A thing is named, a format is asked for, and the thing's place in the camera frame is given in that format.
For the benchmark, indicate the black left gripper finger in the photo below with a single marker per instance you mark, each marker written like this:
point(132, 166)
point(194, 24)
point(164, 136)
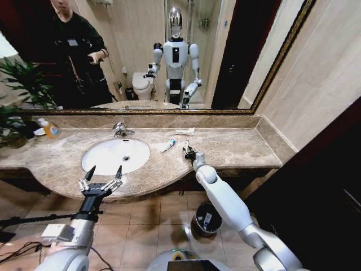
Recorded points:
point(84, 184)
point(114, 185)

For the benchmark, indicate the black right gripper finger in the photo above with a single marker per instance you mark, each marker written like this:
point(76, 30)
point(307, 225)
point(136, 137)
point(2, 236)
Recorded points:
point(185, 151)
point(191, 149)

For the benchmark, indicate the small white trash piece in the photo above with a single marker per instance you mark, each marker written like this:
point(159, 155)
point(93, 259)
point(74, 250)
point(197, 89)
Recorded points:
point(186, 144)

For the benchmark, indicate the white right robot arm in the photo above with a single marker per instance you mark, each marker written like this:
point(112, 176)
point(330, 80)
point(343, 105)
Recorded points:
point(222, 197)

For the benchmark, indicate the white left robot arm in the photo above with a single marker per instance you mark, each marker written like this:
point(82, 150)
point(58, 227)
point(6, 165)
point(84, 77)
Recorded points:
point(66, 258)

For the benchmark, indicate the white oval sink basin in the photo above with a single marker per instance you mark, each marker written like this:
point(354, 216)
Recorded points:
point(112, 153)

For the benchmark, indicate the round dark trash bin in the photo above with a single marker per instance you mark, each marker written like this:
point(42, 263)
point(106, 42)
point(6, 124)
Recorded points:
point(201, 216)

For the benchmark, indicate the white toothpaste tube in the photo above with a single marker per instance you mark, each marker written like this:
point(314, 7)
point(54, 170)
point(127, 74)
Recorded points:
point(168, 146)

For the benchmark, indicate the white wrapped packet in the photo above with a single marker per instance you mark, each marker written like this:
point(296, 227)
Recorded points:
point(184, 131)

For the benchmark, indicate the chrome faucet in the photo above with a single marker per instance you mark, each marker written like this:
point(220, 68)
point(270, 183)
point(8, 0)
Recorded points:
point(119, 130)

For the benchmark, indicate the orange soap pump bottle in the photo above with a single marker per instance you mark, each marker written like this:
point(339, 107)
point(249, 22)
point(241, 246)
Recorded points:
point(52, 131)

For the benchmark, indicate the small white dish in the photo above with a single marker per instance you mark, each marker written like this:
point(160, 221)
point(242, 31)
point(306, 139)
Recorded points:
point(39, 132)

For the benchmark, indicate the green leafy plant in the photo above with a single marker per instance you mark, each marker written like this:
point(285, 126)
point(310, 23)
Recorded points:
point(11, 124)

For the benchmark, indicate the dark wooden door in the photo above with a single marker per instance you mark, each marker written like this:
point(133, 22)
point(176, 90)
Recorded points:
point(324, 197)

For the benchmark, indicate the large framed wall mirror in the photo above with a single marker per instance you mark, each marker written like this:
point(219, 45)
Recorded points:
point(135, 42)

